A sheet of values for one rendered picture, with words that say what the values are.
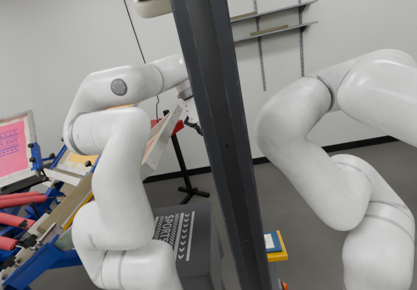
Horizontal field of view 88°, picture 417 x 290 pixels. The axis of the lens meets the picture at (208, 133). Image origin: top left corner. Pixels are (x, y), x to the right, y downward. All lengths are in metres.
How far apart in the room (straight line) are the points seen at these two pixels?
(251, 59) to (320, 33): 0.83
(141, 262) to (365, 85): 0.47
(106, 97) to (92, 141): 0.11
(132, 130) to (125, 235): 0.19
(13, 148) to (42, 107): 1.25
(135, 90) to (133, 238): 0.28
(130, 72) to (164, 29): 2.40
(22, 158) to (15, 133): 0.34
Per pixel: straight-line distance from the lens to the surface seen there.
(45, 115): 3.78
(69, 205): 1.20
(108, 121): 0.42
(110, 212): 0.42
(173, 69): 0.62
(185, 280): 1.09
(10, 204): 1.78
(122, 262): 0.53
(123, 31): 3.01
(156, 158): 0.67
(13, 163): 2.50
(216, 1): 0.26
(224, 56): 0.25
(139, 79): 0.48
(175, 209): 1.37
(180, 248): 1.17
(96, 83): 0.51
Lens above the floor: 1.80
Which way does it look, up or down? 23 degrees down
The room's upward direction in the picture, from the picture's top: 13 degrees counter-clockwise
